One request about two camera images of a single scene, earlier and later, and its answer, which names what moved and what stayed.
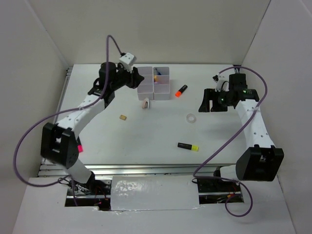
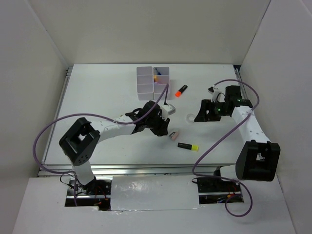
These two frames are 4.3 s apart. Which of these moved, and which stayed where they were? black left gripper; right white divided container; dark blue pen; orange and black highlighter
Moved: black left gripper
Stayed: dark blue pen; orange and black highlighter; right white divided container
